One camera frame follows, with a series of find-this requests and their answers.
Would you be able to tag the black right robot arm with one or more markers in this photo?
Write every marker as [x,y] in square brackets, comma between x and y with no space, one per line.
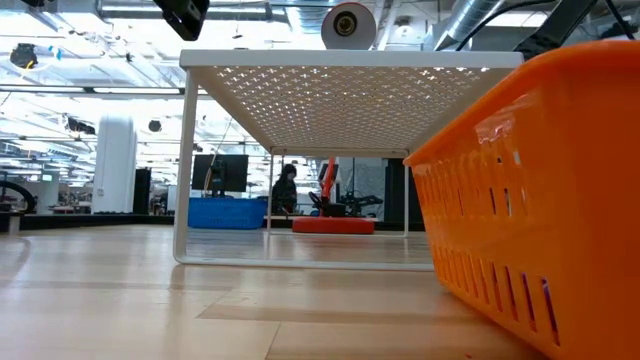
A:
[560,25]

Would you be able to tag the white perforated metal shelf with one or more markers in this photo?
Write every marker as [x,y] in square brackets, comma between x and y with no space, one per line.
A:
[350,57]

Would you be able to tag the black background monitor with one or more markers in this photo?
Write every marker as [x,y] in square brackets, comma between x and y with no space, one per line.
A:
[225,172]

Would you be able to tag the black ceiling fixture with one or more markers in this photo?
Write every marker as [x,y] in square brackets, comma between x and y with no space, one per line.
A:
[24,56]

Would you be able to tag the person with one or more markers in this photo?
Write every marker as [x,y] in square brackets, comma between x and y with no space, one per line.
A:
[285,192]

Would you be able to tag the black floor speaker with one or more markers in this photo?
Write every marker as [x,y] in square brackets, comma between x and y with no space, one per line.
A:
[142,190]

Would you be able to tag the orange plastic basket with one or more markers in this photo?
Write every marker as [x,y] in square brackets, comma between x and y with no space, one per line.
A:
[575,175]

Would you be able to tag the black background equipment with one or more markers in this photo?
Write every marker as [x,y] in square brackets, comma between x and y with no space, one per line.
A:
[360,205]

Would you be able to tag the white building column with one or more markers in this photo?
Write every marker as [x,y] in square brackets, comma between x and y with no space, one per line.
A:
[115,165]

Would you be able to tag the silver ventilation duct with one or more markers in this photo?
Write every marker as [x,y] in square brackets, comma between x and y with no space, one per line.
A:
[465,20]

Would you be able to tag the blue plastic basket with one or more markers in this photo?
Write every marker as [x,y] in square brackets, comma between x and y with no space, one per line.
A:
[227,212]

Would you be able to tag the white round camera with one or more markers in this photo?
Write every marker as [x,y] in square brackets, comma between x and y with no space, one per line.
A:
[335,35]

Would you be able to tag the dark cabinet panel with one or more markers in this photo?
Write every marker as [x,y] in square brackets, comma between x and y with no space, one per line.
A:
[397,190]

